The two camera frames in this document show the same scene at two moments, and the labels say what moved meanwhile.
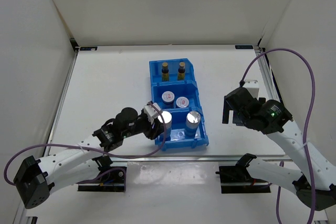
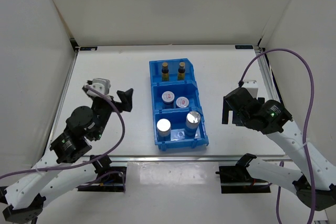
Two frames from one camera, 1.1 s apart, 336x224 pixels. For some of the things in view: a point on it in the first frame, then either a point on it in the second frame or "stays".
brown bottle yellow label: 181,71 stays
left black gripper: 153,133 -> 126,98
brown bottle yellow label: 165,72 stays
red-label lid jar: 168,99 stays
